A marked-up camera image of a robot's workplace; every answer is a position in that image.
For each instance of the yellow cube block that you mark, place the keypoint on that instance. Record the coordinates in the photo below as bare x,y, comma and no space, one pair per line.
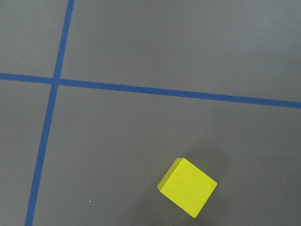
187,186

